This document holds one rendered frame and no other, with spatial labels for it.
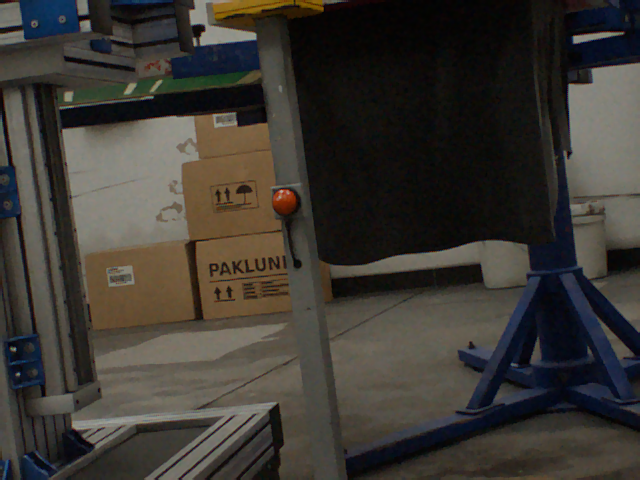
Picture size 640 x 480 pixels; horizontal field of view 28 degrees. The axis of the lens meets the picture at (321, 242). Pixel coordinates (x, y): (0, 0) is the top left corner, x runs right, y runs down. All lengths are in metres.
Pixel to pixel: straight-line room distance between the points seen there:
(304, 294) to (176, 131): 5.50
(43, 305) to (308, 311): 0.55
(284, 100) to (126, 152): 5.64
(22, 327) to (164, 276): 4.68
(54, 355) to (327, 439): 0.57
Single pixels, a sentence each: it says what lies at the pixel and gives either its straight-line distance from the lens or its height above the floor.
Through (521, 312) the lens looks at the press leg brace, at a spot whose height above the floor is 0.26.
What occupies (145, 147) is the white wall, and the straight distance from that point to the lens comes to 7.50.
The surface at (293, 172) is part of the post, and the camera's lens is 1.93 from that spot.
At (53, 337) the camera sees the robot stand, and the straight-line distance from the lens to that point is 2.30.
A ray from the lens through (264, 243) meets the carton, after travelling 6.73.
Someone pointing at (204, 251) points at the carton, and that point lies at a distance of 6.86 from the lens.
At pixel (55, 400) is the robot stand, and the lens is 2.32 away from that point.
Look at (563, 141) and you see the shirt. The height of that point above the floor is 0.69.
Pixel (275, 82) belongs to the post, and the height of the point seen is 0.83.
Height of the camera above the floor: 0.68
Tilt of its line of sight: 3 degrees down
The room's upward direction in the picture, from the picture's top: 7 degrees counter-clockwise
